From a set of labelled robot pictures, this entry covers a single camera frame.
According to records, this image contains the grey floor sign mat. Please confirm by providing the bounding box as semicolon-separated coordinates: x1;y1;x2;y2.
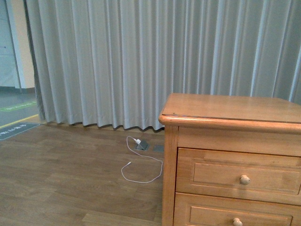
0;122;40;141

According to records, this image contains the closed grey floor socket cover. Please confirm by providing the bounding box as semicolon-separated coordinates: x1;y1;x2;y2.
153;145;164;152

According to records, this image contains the light wooden nightstand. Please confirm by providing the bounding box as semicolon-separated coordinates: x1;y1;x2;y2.
159;93;301;226

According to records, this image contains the wooden drawer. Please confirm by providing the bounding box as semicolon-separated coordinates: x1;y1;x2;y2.
176;148;301;205
174;193;301;226

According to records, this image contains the open grey floor socket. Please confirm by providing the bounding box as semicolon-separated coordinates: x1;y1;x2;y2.
135;140;150;151

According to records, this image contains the pale pleated curtain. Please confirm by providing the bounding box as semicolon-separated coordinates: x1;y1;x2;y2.
24;0;301;129

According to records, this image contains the white floor charger cable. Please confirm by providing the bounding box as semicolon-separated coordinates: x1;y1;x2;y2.
121;135;163;184

